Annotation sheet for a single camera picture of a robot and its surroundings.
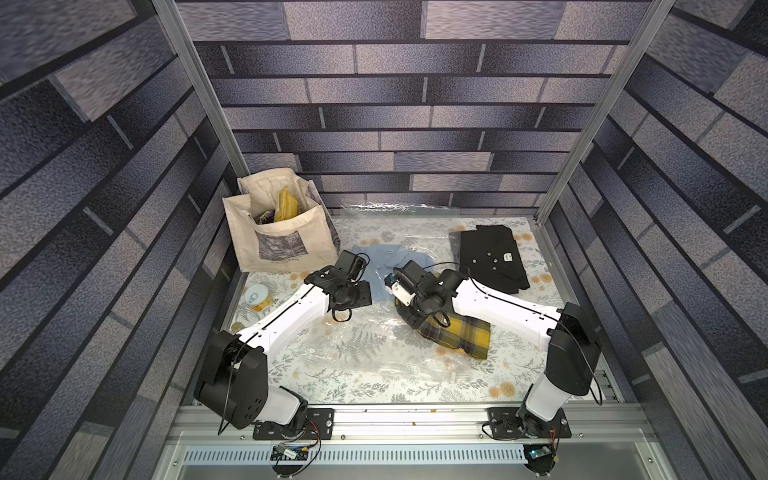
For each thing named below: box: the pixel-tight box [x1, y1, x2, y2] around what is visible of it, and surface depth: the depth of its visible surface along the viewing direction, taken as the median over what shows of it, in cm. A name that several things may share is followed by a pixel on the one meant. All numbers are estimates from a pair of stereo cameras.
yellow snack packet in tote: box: [276, 186, 299, 222], surface depth 96 cm
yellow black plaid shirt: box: [417, 312, 491, 359], surface depth 84 cm
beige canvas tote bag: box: [222, 168, 341, 273], surface depth 94 cm
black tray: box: [459, 224, 530, 294], surface depth 109 cm
